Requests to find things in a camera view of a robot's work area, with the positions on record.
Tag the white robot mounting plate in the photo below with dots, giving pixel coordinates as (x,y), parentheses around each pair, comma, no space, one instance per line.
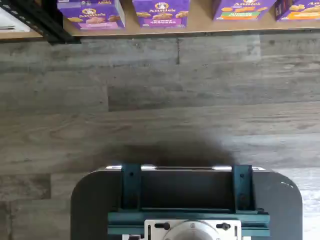
(155,232)

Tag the black metal shelf frame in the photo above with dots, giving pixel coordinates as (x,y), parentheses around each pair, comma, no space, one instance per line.
(50,25)

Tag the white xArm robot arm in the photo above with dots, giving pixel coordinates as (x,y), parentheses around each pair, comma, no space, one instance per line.
(192,232)

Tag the wooden shelf board purple boxes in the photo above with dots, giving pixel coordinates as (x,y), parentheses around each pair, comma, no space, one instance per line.
(200,29)

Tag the purple Annie's box pink patch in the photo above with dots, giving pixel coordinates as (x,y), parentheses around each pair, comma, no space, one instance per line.
(95,18)
(72,2)

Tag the white snack box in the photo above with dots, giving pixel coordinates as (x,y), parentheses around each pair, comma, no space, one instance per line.
(12,20)

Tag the purple Annie's box green patch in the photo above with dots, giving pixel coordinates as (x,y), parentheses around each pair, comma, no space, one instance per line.
(240,11)

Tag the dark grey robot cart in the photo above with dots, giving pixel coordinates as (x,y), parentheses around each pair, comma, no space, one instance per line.
(95,200)

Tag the purple Annie's box orange patch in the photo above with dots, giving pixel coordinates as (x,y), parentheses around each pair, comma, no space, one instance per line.
(302,12)

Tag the teal metal mounting frame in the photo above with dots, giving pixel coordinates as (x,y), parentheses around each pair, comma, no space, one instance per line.
(130,187)

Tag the wooden shelf board white boxes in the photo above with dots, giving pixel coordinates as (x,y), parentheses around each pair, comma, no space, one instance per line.
(20,35)

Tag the purple Annie's box violet patch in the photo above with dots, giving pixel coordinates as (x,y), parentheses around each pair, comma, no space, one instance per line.
(162,15)

